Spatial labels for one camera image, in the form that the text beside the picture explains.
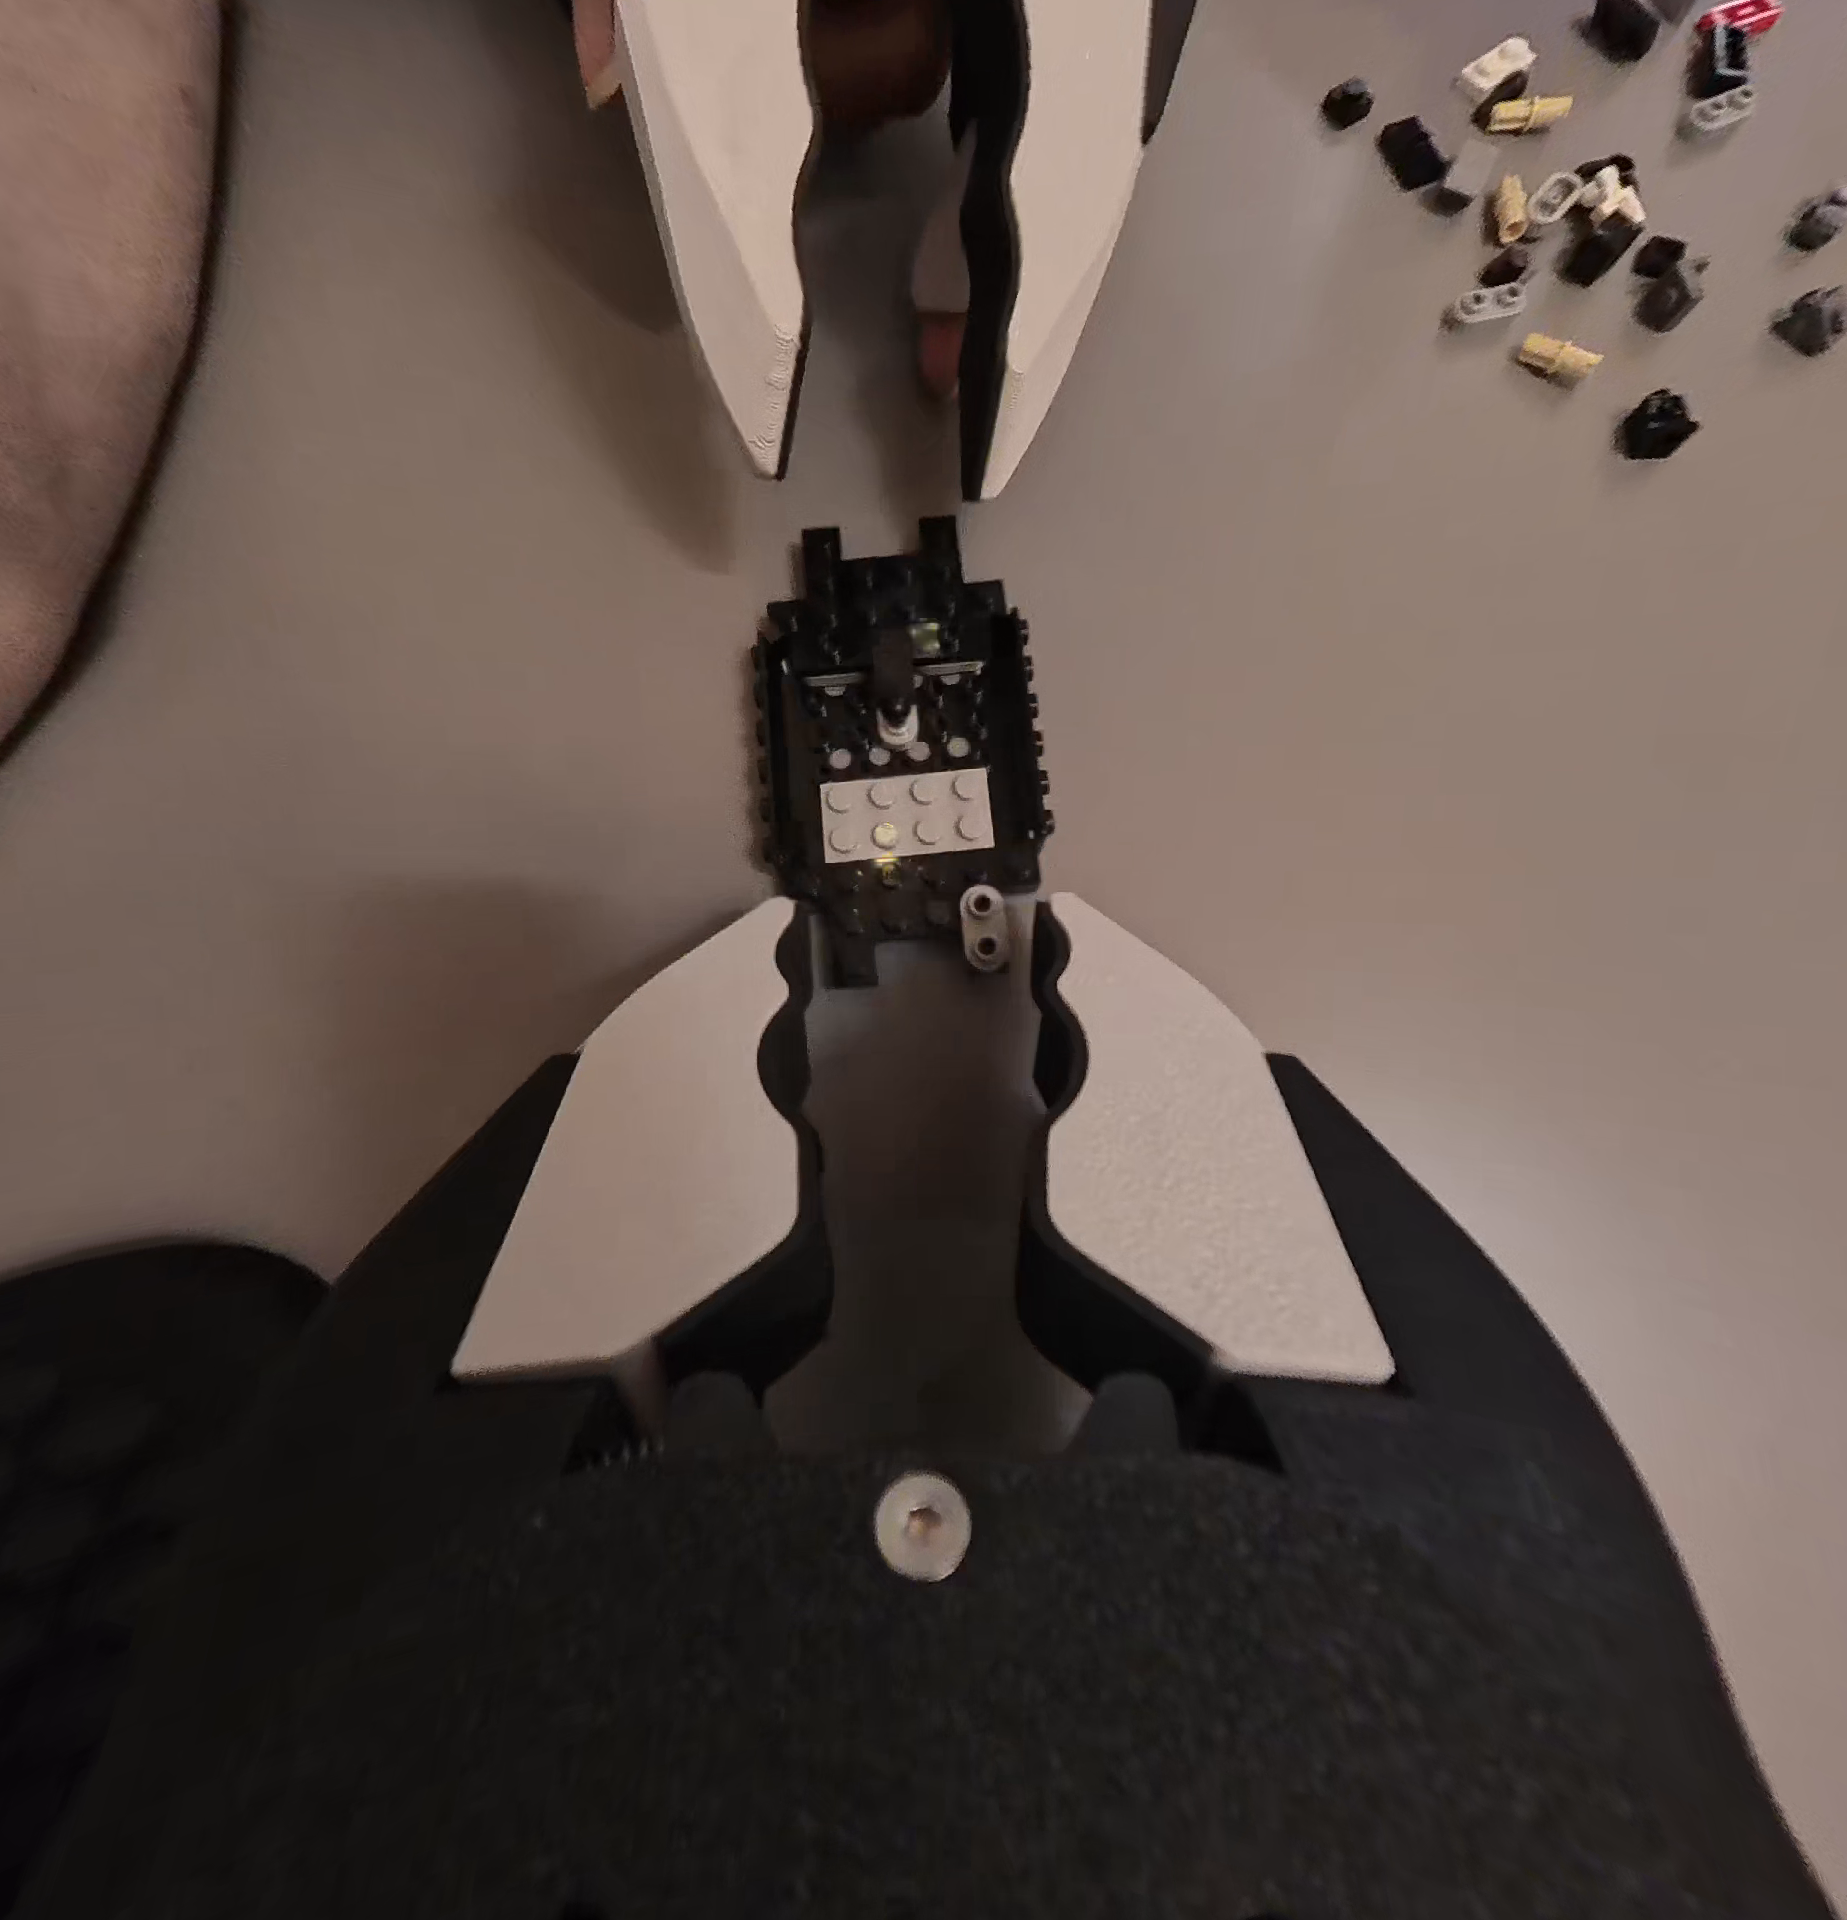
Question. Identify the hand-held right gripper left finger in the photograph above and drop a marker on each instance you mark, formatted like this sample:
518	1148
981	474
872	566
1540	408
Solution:
655	1186

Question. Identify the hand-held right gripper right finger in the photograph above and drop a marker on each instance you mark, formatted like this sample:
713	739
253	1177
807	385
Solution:
1206	1186

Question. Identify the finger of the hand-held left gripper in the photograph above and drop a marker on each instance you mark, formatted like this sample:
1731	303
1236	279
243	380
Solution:
715	180
1075	180

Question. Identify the light grey two-hole plate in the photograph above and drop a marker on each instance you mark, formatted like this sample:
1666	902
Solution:
985	929

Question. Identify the black toy brick car chassis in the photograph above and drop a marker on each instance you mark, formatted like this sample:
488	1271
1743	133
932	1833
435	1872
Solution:
902	719

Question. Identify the grey desk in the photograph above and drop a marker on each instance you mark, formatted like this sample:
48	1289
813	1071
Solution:
1390	675

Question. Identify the person's left hand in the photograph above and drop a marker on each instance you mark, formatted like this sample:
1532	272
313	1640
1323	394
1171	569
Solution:
879	52

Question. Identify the pile of loose toy bricks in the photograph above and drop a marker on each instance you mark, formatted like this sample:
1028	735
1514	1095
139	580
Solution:
1659	428

